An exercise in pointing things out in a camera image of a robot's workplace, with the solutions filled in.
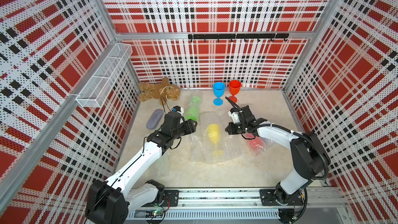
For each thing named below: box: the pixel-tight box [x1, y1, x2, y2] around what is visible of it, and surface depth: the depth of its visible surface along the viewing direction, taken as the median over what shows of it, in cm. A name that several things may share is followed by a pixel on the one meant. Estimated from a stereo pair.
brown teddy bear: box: [137, 77, 181, 106], surface depth 113 cm
